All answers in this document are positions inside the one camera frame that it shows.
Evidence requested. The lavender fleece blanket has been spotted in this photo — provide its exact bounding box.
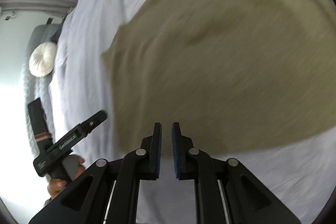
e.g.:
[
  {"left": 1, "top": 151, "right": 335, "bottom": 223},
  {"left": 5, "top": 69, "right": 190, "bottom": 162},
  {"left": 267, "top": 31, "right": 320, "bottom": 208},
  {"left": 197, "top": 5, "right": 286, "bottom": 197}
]
[{"left": 115, "top": 0, "right": 336, "bottom": 224}]

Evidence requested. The olive knit sweater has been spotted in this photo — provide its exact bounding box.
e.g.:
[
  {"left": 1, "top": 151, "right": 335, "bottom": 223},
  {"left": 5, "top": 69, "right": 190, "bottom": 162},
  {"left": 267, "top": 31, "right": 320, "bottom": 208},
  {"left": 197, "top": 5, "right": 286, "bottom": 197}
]
[{"left": 102, "top": 0, "right": 335, "bottom": 155}]

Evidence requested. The left hand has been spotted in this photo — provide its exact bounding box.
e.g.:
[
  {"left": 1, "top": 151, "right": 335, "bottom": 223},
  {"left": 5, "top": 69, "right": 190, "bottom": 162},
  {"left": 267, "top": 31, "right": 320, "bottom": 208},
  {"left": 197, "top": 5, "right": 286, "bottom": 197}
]
[{"left": 47, "top": 156, "right": 85, "bottom": 199}]

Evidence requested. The black camera box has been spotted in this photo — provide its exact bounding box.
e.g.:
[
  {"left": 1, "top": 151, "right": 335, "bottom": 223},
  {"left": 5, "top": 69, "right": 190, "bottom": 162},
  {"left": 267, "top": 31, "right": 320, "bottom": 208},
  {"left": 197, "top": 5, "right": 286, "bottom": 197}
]
[{"left": 27, "top": 98, "right": 54, "bottom": 153}]

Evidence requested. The round white pleated cushion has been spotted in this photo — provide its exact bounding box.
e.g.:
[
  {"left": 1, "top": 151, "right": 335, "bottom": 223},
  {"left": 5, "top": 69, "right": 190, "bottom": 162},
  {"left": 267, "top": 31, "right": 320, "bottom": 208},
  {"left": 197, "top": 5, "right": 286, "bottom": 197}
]
[{"left": 29, "top": 42, "right": 57, "bottom": 78}]

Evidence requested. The pale blue duvet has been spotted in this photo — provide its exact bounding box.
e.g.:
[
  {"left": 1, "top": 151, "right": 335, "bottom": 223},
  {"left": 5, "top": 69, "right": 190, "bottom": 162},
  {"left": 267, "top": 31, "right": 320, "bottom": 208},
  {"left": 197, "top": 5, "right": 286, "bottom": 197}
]
[{"left": 48, "top": 0, "right": 127, "bottom": 164}]

